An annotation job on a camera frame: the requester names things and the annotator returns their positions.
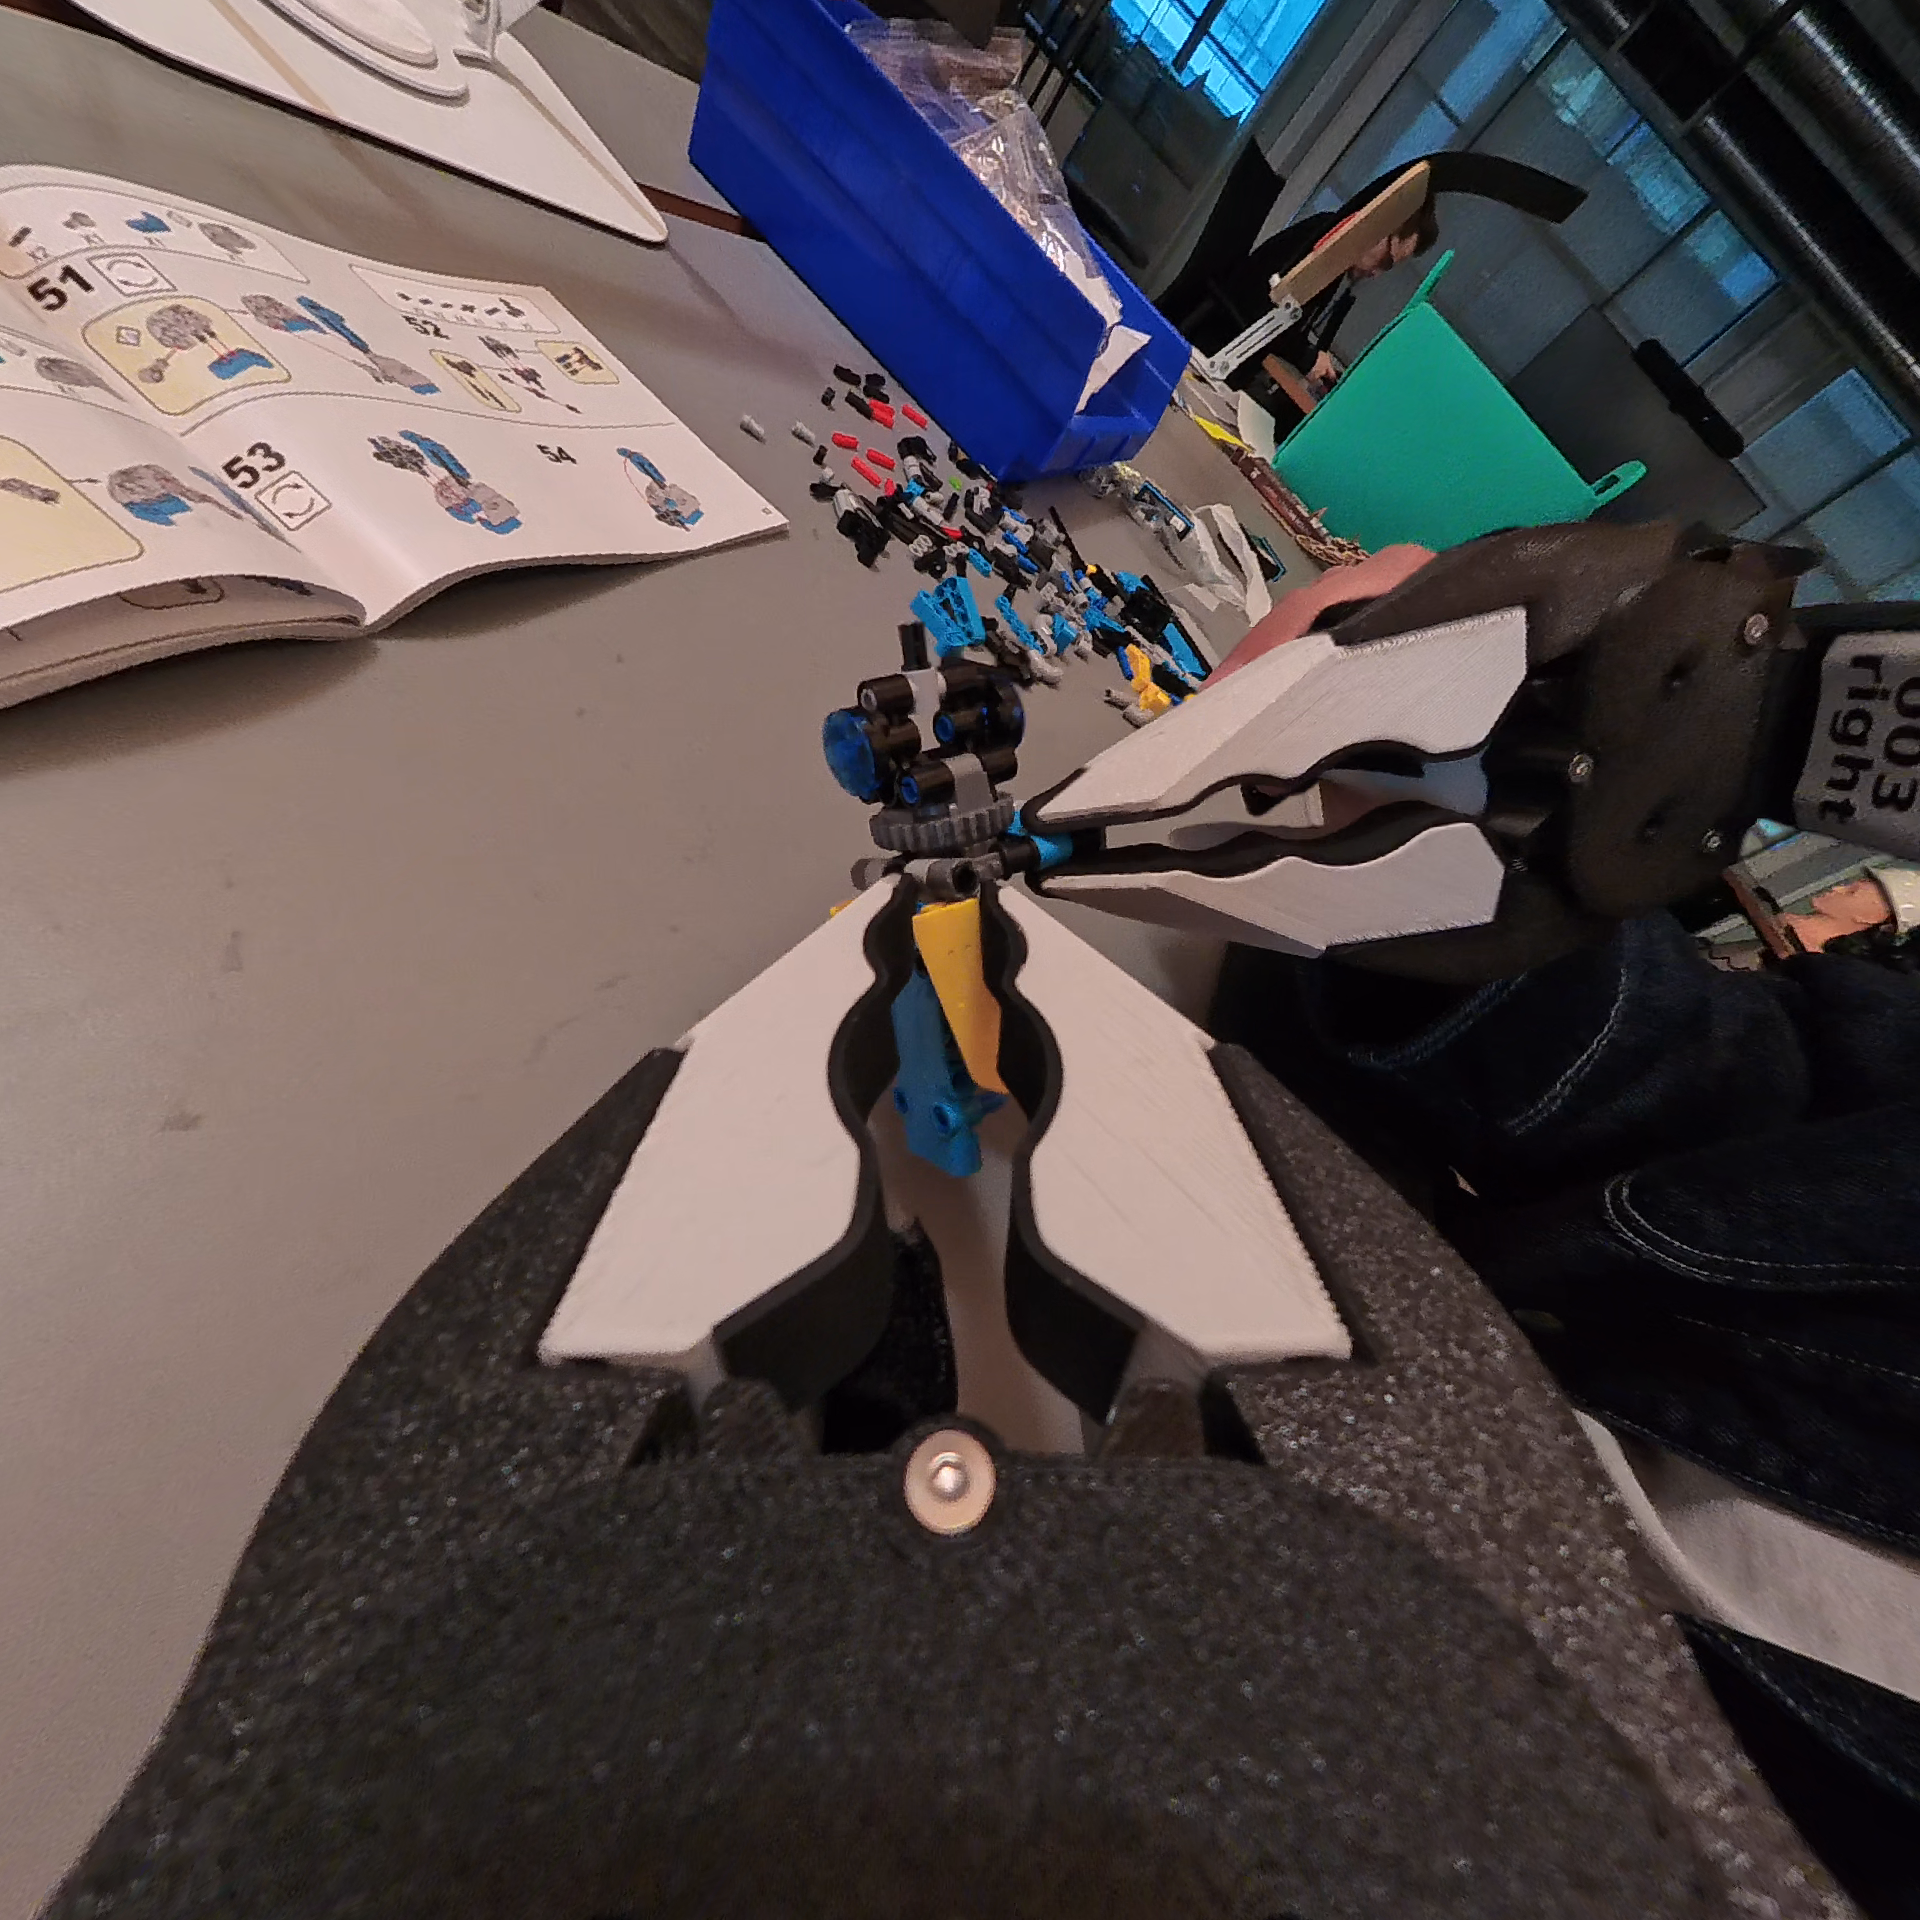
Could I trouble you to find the green box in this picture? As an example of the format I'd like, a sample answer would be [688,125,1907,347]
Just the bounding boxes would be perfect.
[1274,256,1645,556]

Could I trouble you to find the person's right forearm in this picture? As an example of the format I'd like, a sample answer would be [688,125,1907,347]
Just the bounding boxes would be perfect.
[1215,901,1920,1562]

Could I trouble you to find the person's denim jacket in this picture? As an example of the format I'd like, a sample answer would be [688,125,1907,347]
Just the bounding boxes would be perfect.
[1682,1605,1920,1920]

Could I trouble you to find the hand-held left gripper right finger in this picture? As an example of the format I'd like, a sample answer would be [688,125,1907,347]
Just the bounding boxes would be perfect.
[975,872,1351,1410]

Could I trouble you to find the blue yellow brick assembly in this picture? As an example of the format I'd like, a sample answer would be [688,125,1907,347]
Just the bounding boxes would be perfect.
[887,886,1022,1178]

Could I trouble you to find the bags of brick parts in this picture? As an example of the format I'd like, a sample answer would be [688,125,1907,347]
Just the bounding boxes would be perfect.
[851,15,1086,271]

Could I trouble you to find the white display stand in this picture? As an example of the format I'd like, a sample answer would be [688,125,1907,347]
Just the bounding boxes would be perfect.
[77,0,669,247]

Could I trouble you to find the person's right hand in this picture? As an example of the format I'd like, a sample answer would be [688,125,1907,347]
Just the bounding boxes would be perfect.
[1236,552,1442,668]

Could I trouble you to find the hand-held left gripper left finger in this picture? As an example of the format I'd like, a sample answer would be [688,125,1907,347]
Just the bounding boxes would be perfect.
[542,872,906,1410]

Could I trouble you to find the pile of small brick parts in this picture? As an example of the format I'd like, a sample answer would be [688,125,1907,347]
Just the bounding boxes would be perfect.
[737,358,1215,721]

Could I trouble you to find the white paper bag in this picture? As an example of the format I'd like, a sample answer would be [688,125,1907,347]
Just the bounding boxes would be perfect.
[1156,496,1278,626]

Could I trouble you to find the blue plastic bin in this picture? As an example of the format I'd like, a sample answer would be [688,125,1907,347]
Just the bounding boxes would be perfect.
[691,0,1193,489]

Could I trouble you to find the building instruction booklet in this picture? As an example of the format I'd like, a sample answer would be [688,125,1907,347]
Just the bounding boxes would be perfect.
[0,165,790,707]

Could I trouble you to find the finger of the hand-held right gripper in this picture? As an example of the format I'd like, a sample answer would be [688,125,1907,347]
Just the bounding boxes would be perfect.
[1037,611,1536,848]
[1050,816,1507,964]

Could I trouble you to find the wooden lattice model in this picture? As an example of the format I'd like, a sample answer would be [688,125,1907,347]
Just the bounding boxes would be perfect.
[1186,393,1365,571]

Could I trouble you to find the grey desk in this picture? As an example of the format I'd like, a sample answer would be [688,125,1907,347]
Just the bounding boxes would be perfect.
[0,0,1561,1920]

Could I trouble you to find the black gear brick assembly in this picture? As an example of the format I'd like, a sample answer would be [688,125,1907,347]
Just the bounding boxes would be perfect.
[818,661,1056,897]

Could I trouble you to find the person's white shirt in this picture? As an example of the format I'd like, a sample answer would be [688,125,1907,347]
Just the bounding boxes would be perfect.
[1576,1410,1920,1711]

